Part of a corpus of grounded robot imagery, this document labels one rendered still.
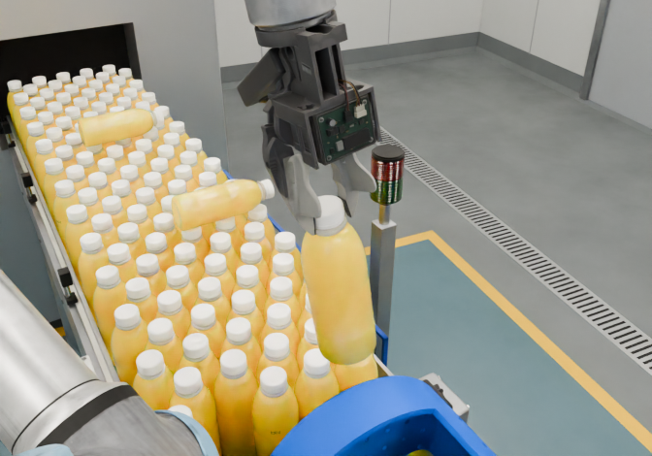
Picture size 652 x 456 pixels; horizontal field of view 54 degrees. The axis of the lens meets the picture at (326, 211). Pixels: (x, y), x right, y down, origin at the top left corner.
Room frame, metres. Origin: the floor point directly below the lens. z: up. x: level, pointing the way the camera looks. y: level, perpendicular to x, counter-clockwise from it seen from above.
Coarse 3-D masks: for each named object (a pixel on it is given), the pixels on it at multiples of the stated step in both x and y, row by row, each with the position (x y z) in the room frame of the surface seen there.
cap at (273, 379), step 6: (264, 372) 0.67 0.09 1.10; (270, 372) 0.67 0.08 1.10; (276, 372) 0.67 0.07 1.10; (282, 372) 0.67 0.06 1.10; (264, 378) 0.66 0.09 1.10; (270, 378) 0.66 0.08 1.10; (276, 378) 0.66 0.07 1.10; (282, 378) 0.66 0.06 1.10; (264, 384) 0.65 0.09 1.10; (270, 384) 0.65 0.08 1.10; (276, 384) 0.65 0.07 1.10; (282, 384) 0.65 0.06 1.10; (264, 390) 0.65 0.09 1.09; (270, 390) 0.64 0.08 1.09; (276, 390) 0.64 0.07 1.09; (282, 390) 0.65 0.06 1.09
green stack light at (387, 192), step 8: (376, 184) 1.06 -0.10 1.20; (384, 184) 1.05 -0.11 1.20; (392, 184) 1.05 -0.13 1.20; (400, 184) 1.06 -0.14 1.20; (376, 192) 1.06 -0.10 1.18; (384, 192) 1.05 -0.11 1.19; (392, 192) 1.05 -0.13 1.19; (400, 192) 1.06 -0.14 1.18; (376, 200) 1.06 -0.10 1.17; (384, 200) 1.05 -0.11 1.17; (392, 200) 1.05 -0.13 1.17
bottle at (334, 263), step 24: (312, 240) 0.55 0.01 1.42; (336, 240) 0.54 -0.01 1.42; (360, 240) 0.56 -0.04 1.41; (312, 264) 0.54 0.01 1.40; (336, 264) 0.53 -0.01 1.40; (360, 264) 0.54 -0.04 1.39; (312, 288) 0.54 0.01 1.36; (336, 288) 0.53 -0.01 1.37; (360, 288) 0.54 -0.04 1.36; (312, 312) 0.55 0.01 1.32; (336, 312) 0.53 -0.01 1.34; (360, 312) 0.54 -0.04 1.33; (336, 336) 0.53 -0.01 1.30; (360, 336) 0.54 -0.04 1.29; (336, 360) 0.54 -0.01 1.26; (360, 360) 0.54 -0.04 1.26
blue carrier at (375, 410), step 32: (384, 384) 0.53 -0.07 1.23; (416, 384) 0.55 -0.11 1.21; (320, 416) 0.48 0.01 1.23; (352, 416) 0.48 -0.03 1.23; (384, 416) 0.48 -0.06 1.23; (416, 416) 0.56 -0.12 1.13; (448, 416) 0.50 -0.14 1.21; (288, 448) 0.46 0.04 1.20; (320, 448) 0.45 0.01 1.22; (352, 448) 0.51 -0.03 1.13; (384, 448) 0.54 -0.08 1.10; (416, 448) 0.57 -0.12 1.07; (448, 448) 0.56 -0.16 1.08; (480, 448) 0.46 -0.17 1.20
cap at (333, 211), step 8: (320, 200) 0.57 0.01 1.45; (328, 200) 0.57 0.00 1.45; (336, 200) 0.57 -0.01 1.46; (328, 208) 0.55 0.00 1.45; (336, 208) 0.55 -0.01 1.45; (328, 216) 0.54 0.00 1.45; (336, 216) 0.54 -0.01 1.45; (320, 224) 0.54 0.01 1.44; (328, 224) 0.54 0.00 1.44; (336, 224) 0.54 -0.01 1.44
